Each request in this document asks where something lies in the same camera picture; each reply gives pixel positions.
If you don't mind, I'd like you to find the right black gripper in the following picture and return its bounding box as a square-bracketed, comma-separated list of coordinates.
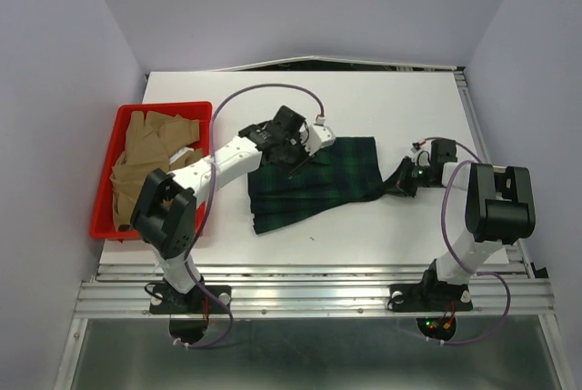
[376, 155, 435, 197]

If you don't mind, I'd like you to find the green plaid pleated skirt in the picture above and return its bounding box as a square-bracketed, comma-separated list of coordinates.
[247, 137, 384, 235]

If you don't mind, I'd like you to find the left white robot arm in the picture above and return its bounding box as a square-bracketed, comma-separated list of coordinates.
[130, 105, 335, 312]

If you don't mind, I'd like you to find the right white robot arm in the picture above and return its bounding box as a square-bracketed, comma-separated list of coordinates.
[383, 137, 536, 313]

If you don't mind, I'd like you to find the tan beige skirt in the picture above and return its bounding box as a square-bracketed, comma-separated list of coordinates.
[110, 111, 204, 232]

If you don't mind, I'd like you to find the red plastic bin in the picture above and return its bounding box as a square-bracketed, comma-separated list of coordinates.
[89, 101, 213, 242]

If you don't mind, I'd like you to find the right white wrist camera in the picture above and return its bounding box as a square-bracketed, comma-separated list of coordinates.
[411, 140, 430, 167]

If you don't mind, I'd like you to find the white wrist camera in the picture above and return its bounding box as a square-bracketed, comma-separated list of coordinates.
[411, 140, 430, 167]
[301, 124, 336, 155]

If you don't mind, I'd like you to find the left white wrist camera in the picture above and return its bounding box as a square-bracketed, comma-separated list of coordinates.
[301, 124, 336, 155]

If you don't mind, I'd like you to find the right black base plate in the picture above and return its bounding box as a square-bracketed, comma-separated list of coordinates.
[386, 282, 473, 342]

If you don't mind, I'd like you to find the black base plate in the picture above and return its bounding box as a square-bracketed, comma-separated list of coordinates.
[386, 282, 473, 342]
[144, 282, 234, 349]

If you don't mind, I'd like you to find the aluminium right side rail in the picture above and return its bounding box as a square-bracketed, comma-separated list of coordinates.
[453, 69, 548, 279]

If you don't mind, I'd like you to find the aluminium rail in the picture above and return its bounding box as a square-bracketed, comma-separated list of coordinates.
[453, 69, 548, 279]
[74, 263, 555, 320]

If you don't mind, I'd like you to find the aluminium front rail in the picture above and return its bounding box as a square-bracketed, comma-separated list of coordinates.
[74, 263, 555, 320]

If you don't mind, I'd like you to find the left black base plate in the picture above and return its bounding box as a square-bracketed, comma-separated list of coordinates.
[144, 282, 234, 349]

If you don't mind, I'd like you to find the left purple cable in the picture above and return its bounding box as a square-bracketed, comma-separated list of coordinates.
[172, 83, 327, 349]

